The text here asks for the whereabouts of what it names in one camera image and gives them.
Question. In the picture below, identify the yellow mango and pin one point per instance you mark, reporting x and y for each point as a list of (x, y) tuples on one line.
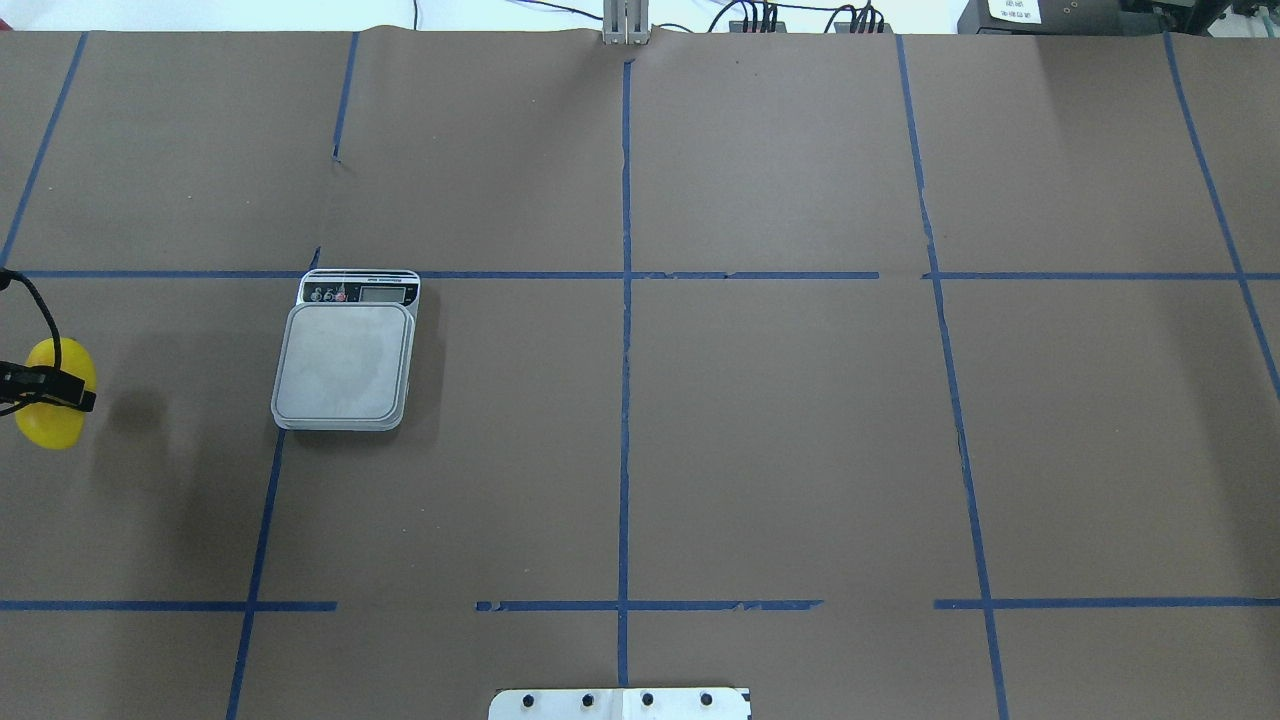
[(47, 426)]

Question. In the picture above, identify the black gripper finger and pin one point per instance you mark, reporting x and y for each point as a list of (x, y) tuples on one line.
[(23, 386)]

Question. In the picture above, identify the orange black usb hub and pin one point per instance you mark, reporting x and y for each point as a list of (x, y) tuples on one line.
[(864, 19), (757, 19)]

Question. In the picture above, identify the aluminium frame post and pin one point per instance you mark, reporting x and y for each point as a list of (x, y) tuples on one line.
[(626, 22)]

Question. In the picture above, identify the white mounting plate with bolts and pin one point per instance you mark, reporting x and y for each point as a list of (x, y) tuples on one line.
[(622, 703)]

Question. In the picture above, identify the black desktop computer box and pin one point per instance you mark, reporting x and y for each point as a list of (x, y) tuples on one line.
[(1058, 18)]

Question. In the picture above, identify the silver electronic kitchen scale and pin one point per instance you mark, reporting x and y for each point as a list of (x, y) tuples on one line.
[(347, 350)]

